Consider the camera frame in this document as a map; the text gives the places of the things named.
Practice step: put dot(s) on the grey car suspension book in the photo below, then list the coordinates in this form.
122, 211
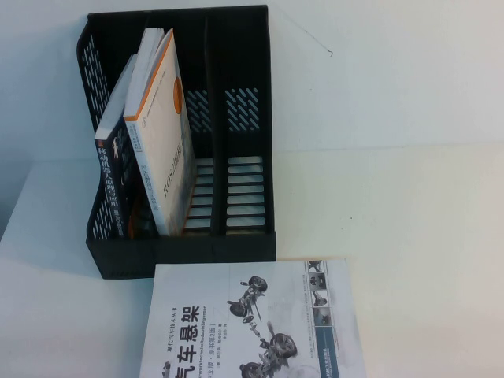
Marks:
220, 315

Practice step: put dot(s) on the black plastic book stand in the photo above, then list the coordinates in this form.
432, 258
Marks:
177, 252

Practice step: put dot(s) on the white orange cover book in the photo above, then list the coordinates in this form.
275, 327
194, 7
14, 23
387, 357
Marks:
165, 130

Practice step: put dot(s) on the black spine robot book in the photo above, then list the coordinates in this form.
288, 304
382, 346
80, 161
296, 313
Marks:
110, 177

